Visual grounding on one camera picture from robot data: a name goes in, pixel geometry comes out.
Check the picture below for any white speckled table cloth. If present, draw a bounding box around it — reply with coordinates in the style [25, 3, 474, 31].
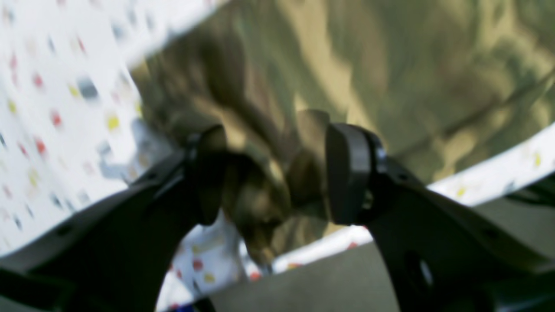
[1, 0, 554, 312]

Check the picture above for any camouflage T-shirt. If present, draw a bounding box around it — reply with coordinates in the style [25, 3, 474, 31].
[130, 0, 554, 265]

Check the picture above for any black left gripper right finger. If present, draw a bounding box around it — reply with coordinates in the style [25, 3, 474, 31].
[325, 123, 555, 312]

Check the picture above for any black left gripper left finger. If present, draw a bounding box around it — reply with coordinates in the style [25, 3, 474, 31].
[1, 126, 226, 312]

